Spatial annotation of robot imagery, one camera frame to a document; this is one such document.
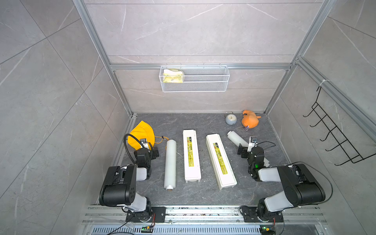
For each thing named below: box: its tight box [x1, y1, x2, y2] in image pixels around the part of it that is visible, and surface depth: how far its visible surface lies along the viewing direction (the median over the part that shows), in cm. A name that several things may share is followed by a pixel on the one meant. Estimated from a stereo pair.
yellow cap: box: [127, 120, 156, 151], surface depth 109 cm
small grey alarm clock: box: [224, 111, 237, 126], surface depth 115 cm
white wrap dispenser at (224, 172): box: [206, 133, 237, 190], surface depth 85 cm
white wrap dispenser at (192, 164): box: [182, 129, 202, 184], surface depth 87 cm
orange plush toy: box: [241, 109, 262, 129], surface depth 109 cm
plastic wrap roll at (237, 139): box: [227, 130, 250, 147], surface depth 103 cm
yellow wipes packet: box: [162, 68, 184, 84], surface depth 88 cm
